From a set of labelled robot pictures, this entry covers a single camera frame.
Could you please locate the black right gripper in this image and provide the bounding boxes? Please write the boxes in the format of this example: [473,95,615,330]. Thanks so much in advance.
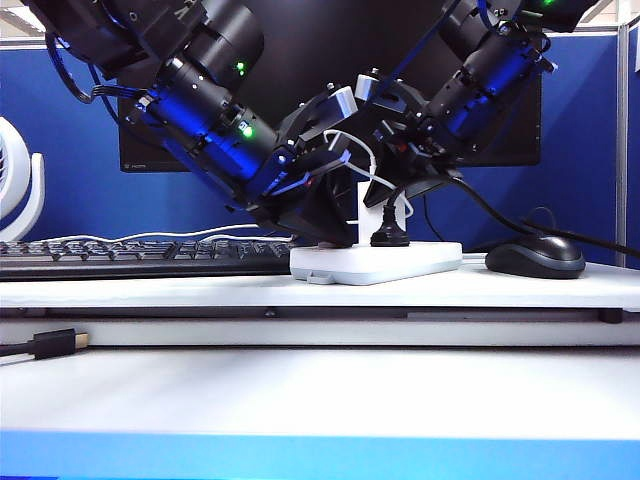
[363,79,464,209]

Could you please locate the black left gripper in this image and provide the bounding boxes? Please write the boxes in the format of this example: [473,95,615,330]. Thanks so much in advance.
[239,92,357,247]

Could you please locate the white charger block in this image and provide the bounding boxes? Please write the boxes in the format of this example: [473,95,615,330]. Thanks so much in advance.
[357,180,406,246]

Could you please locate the white power strip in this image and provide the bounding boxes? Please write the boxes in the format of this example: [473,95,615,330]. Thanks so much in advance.
[289,241,464,287]

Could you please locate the black grey computer mouse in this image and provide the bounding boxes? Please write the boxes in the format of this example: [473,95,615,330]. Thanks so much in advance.
[484,234,587,280]

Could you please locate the black ASUS monitor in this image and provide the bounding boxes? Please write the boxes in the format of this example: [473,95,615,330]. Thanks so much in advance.
[118,0,542,174]

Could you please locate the black keyboard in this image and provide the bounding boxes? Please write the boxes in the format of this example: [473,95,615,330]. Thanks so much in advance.
[0,238,296,281]

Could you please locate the narrow blue partition panel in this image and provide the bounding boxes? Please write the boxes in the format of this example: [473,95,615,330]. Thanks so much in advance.
[628,24,640,272]

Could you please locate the wide blue partition panel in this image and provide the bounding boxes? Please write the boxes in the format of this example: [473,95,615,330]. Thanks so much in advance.
[0,39,621,254]

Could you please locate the white desk fan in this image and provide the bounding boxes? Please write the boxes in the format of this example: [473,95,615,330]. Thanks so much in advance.
[0,117,46,243]

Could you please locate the thin black monitor cable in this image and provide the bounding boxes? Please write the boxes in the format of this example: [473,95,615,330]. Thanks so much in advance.
[422,193,447,242]

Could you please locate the white charger cable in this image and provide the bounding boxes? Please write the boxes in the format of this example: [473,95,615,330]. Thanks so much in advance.
[29,129,416,246]

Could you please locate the black plug with thick cable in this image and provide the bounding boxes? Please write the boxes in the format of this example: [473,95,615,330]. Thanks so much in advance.
[369,174,640,261]

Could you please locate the thin black mouse cable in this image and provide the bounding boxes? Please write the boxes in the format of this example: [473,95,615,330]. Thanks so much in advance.
[522,206,559,236]

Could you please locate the silver partition post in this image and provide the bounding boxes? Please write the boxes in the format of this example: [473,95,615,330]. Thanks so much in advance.
[615,24,630,269]

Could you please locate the black HDMI cable connector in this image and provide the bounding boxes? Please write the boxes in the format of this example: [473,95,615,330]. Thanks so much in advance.
[0,327,92,361]

